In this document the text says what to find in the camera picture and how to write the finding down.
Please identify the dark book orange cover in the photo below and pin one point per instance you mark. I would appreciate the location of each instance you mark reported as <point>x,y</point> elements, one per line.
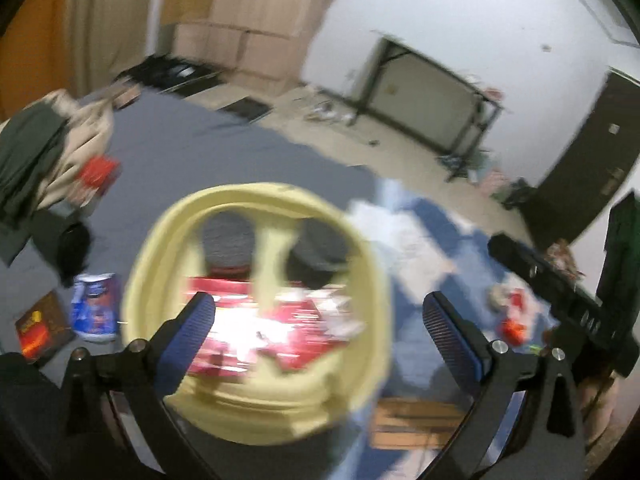
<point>43,329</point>

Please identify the red silver cigarette carton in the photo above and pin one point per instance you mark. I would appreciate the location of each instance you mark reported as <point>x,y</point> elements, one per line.
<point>301,326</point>

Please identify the wooden wardrobe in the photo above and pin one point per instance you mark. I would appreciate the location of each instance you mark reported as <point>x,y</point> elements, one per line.
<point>258,44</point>

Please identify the dark brown door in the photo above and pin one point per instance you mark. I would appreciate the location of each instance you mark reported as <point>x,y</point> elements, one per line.
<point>591,169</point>

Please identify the grey bed sheet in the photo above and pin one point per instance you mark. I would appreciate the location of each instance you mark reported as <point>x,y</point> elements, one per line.
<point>170,148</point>

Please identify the grey black round sponge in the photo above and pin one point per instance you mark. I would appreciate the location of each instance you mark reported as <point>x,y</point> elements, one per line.
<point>228,241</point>

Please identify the yellow plastic basin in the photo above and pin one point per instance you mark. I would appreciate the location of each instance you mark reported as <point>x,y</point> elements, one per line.
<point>270,406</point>

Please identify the dark green garment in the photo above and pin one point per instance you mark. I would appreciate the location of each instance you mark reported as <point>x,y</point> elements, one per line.
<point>32,142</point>

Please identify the beige jacket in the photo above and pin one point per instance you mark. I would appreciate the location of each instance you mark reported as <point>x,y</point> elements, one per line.
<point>89,131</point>

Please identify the black folding table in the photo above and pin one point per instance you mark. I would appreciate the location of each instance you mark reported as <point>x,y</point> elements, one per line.
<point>408,90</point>

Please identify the red cigarette carton on sheet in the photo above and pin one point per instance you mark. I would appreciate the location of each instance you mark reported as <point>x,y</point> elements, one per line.
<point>94,179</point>

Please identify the black open case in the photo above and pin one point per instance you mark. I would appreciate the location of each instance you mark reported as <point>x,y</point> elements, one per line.
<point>171,75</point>

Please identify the blue snack bag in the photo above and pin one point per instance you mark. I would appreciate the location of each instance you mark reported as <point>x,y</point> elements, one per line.
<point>95,307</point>

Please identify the black foam round sponge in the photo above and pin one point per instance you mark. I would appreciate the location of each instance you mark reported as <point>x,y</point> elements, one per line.
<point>320,252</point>

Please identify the red gift box pile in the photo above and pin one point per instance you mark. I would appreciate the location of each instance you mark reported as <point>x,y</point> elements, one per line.
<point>517,309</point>

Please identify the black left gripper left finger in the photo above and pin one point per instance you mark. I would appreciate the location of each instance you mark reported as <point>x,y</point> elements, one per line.
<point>93,440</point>

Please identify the beige curtain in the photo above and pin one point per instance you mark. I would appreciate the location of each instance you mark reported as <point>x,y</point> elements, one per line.
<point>103,38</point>

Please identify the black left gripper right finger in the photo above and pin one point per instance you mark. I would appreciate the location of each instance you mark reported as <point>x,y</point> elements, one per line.
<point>524,421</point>

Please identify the blue white checkered rug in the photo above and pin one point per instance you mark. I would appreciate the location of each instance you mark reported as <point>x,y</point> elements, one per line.
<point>424,247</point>

